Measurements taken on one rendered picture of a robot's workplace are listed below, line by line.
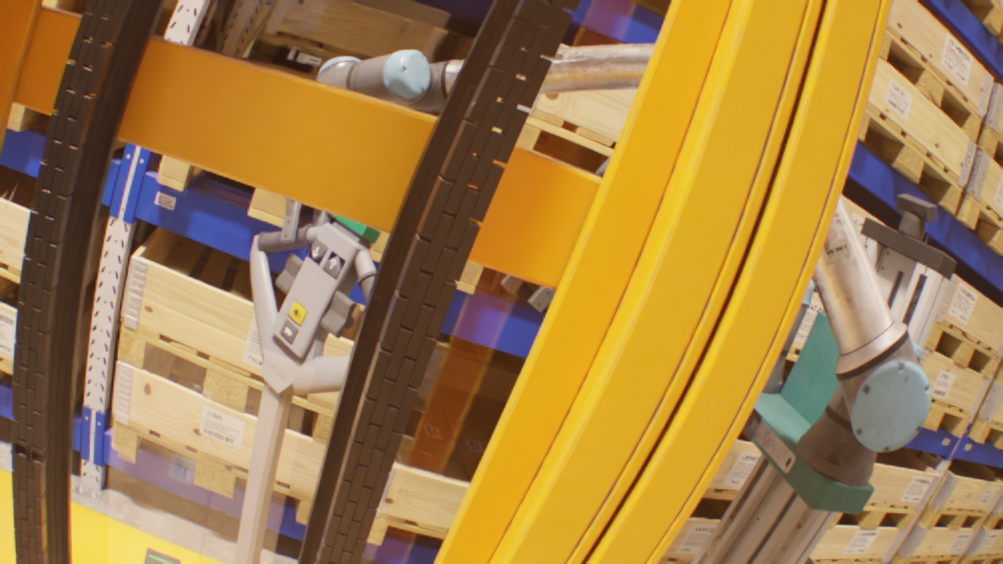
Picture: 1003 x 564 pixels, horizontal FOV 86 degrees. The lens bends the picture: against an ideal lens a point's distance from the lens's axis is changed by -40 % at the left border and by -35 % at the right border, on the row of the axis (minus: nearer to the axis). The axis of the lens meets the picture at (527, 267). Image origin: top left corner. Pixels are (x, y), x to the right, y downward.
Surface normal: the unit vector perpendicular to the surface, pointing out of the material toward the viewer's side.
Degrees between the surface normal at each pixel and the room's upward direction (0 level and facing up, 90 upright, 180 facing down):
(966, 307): 90
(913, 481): 90
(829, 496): 90
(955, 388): 90
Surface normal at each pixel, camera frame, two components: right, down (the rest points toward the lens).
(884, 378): -0.30, 0.12
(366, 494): 0.24, 0.29
